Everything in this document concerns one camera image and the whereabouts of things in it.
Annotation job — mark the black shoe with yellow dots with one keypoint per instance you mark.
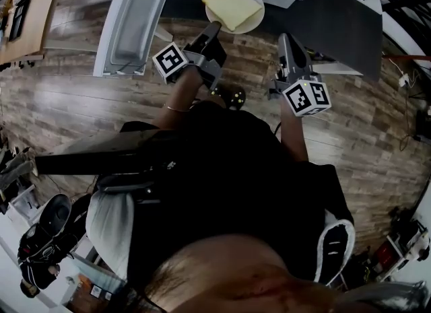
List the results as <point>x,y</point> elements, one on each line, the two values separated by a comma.
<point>237,98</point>
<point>215,92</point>

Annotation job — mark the dark grey table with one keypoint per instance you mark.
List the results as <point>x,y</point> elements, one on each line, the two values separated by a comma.
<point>323,19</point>

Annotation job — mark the white microwave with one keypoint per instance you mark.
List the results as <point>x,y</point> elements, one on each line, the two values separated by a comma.
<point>134,19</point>

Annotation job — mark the grey head mount rim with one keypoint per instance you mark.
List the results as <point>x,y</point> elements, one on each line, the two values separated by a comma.
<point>380,296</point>

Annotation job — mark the bread slice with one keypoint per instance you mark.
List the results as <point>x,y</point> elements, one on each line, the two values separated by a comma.
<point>232,3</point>

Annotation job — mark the white power strip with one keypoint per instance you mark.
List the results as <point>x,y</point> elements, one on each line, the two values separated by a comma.
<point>404,80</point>

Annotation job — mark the black picture frame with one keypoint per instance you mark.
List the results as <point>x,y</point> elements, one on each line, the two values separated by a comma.
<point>22,8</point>

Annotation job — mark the light wooden desk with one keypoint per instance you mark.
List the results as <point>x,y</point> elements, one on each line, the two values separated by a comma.
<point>43,8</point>

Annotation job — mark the small framed picture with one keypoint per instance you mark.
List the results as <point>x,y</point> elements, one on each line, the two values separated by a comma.
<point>108,295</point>
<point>95,291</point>

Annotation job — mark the person's face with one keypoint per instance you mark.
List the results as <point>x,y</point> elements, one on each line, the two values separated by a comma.
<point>219,271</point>

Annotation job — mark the person's left leg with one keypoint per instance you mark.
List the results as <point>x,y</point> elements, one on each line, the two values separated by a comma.
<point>215,100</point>

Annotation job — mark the wooden coat rack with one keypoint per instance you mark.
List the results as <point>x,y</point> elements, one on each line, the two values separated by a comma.
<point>410,58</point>

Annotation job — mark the black mounted phone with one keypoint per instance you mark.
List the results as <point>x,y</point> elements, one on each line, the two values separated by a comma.
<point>101,160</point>

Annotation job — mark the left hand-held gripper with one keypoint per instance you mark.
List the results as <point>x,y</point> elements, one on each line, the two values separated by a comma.
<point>170,61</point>

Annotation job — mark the person's black and white top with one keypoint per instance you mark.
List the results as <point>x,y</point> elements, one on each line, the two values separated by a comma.
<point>219,187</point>

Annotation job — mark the black backpack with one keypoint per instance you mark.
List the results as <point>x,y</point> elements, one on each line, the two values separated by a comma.
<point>50,231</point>

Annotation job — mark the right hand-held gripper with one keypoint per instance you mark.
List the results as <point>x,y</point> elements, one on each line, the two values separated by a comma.
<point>306,99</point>

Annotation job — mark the person's right forearm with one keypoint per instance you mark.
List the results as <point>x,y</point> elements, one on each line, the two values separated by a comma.
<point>293,136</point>

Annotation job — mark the person's left forearm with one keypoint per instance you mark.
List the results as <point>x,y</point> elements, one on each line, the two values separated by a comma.
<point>178,103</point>

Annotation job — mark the red panel box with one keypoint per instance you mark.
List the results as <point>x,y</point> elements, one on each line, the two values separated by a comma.
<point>384,254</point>

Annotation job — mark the black metal railing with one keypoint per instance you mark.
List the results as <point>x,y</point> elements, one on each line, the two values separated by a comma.
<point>404,5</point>

